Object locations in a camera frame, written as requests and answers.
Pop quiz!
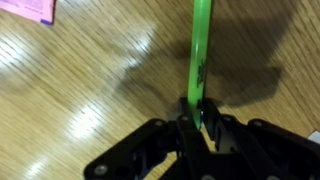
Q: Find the pink sugar packet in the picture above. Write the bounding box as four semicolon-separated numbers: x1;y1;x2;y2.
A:
0;0;58;27

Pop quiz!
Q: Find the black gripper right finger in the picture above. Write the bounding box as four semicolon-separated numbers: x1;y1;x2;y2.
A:
202;98;320;180

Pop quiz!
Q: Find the green pen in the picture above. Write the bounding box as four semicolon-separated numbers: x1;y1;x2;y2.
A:
186;0;213;130

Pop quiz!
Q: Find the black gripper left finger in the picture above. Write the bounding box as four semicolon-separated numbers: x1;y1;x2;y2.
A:
83;97;215;180

